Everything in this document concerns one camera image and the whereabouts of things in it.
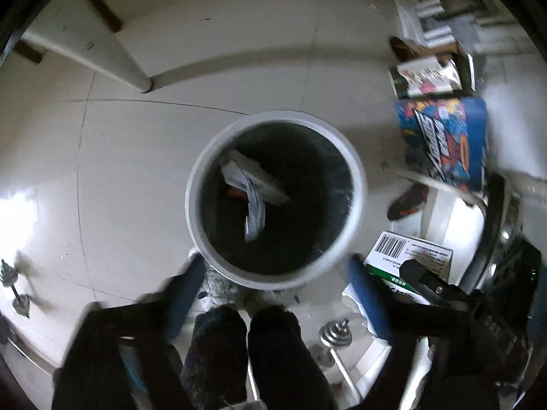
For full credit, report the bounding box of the white paper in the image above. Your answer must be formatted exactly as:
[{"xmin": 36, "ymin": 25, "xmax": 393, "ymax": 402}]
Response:
[{"xmin": 221, "ymin": 161, "xmax": 268, "ymax": 242}]

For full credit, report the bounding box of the blue printed cardboard box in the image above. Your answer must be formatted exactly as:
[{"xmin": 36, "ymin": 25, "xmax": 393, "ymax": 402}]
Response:
[{"xmin": 394, "ymin": 96, "xmax": 489, "ymax": 194}]

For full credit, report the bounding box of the brown cardboard box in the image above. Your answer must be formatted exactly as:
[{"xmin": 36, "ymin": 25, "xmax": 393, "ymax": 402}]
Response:
[{"xmin": 390, "ymin": 36, "xmax": 460, "ymax": 66}]

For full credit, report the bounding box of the flat grey cardboard strip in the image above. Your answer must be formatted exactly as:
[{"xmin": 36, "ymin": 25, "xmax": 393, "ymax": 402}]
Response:
[{"xmin": 233, "ymin": 150, "xmax": 292, "ymax": 206}]

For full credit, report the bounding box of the green and white barcode box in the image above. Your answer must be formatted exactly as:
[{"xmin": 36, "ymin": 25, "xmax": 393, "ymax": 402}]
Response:
[{"xmin": 363, "ymin": 231, "xmax": 454, "ymax": 305}]

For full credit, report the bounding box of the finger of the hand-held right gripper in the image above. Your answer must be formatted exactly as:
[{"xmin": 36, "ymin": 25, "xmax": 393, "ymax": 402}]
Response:
[{"xmin": 399, "ymin": 259, "xmax": 475, "ymax": 308}]

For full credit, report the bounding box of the black and orange shoe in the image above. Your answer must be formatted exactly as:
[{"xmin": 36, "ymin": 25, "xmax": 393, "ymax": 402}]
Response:
[{"xmin": 387, "ymin": 183, "xmax": 430, "ymax": 222}]

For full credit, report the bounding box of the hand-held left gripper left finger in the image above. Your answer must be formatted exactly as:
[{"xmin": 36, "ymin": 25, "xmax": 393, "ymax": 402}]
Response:
[{"xmin": 51, "ymin": 254, "xmax": 208, "ymax": 410}]

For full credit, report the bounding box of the white thin pole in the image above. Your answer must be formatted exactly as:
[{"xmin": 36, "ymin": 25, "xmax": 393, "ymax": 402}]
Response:
[{"xmin": 381, "ymin": 161, "xmax": 484, "ymax": 206}]

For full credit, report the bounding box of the white foam packing block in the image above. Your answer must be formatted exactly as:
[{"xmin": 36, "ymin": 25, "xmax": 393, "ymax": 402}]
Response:
[{"xmin": 393, "ymin": 0, "xmax": 459, "ymax": 49}]

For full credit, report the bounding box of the white table leg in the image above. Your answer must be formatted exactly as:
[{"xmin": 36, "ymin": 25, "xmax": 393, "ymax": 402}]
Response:
[{"xmin": 19, "ymin": 0, "xmax": 154, "ymax": 94}]

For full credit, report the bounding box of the chrome dumbbell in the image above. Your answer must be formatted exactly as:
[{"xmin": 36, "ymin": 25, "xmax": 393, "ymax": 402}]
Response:
[
  {"xmin": 318, "ymin": 319, "xmax": 362, "ymax": 399},
  {"xmin": 0, "ymin": 258, "xmax": 33, "ymax": 319}
]

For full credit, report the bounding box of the black and chrome curved frame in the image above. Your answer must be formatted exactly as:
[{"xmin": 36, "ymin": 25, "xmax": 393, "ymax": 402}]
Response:
[{"xmin": 464, "ymin": 173, "xmax": 523, "ymax": 293}]

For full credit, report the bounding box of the white round trash bin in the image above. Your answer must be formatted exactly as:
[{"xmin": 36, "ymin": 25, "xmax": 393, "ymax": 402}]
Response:
[{"xmin": 185, "ymin": 110, "xmax": 369, "ymax": 292}]

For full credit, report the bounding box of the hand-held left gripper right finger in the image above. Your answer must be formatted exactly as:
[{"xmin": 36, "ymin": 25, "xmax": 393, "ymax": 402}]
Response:
[{"xmin": 345, "ymin": 254, "xmax": 501, "ymax": 410}]

